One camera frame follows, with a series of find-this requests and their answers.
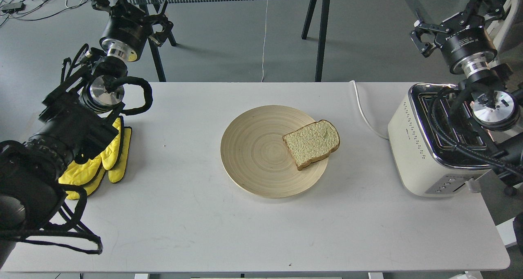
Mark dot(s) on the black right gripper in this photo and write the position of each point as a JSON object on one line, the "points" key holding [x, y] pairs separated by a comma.
{"points": [[464, 39]]}

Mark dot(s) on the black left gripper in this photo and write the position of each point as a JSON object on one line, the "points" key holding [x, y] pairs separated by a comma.
{"points": [[130, 28]]}

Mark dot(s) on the slice of bread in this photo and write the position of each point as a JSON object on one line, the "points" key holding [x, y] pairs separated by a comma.
{"points": [[312, 143]]}

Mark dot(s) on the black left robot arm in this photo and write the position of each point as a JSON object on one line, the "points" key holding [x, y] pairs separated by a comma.
{"points": [[77, 126]]}

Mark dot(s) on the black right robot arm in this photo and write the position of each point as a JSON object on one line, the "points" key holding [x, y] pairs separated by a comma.
{"points": [[481, 101]]}

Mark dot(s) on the cream white toaster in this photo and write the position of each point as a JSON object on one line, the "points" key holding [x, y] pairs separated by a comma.
{"points": [[428, 166]]}

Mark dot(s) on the white office chair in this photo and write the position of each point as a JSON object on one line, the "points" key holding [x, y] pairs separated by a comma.
{"points": [[498, 30]]}

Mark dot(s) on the round wooden plate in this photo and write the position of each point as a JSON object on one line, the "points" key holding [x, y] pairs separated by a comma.
{"points": [[256, 158]]}

